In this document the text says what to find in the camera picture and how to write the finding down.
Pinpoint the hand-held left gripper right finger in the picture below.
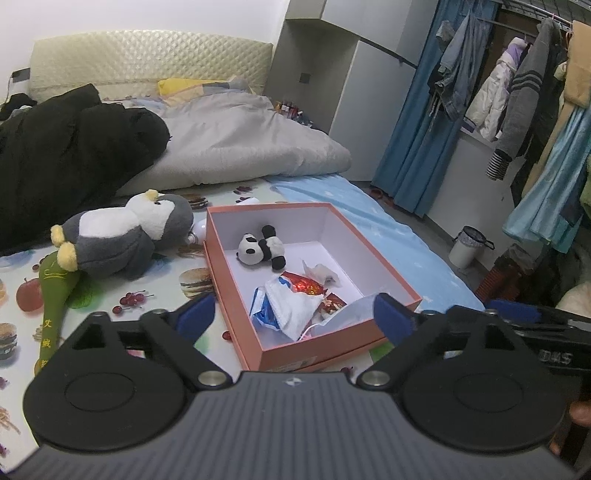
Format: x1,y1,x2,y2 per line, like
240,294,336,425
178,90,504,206
355,293,532,391

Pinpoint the grey white wardrobe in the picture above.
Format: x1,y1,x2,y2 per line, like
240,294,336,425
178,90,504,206
265,0,419,183

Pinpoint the small panda plush toy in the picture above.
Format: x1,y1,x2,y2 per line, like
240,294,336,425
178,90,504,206
235,224,287,271

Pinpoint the hanging white puffer jacket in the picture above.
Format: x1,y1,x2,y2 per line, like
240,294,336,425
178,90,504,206
464,37,527,141

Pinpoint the black jacket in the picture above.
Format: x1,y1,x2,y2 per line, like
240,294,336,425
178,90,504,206
0,84,171,257

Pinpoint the cream quilted headboard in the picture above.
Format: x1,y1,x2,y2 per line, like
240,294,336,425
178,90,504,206
28,30,274,100

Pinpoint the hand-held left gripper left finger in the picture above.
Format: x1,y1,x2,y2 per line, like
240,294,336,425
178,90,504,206
60,293,232,391

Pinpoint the group of cosmetic bottles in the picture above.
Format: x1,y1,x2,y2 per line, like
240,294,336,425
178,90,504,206
274,99,315,127

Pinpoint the yellow pillow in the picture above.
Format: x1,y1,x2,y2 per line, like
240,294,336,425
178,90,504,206
158,78,218,107

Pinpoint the grey penguin plush toy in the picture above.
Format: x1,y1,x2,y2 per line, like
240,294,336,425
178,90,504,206
50,189,195,280

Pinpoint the red foil packet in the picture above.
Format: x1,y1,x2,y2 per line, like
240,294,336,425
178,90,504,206
288,274,326,296

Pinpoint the white fluffy object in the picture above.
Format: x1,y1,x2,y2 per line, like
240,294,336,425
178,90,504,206
556,281,591,319

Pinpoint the blue curtain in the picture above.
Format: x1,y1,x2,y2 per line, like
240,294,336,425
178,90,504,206
372,0,499,217

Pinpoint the light blue face mask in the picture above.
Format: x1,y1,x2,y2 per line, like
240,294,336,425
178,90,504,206
302,295,384,342

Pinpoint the green massage hammer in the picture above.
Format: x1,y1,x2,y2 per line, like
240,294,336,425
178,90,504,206
34,256,86,377

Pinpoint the grey quilt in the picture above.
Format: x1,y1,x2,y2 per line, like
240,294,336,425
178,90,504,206
108,88,352,195

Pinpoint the hanging beige garment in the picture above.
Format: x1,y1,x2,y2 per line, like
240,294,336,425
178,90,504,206
531,21,591,185

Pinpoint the red ribbed object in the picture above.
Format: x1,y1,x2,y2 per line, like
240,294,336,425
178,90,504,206
475,258,513,301

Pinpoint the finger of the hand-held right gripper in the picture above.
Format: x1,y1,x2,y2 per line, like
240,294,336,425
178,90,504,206
445,305,490,319
487,299,591,326

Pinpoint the grey blue pillow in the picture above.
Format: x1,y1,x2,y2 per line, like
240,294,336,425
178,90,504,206
203,78,250,95

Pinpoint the pink cardboard box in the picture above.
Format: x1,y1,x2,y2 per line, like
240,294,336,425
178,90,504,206
203,202,423,374

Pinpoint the clear plastic bag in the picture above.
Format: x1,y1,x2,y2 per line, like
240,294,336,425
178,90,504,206
302,261,342,287

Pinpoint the hanging light blue dress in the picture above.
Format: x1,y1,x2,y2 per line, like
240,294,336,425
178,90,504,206
502,106,591,254

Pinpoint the hanging grey striped sweater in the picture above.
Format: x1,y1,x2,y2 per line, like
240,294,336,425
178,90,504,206
486,18,571,181

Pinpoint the white trash bin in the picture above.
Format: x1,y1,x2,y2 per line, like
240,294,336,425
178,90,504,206
448,225,495,271

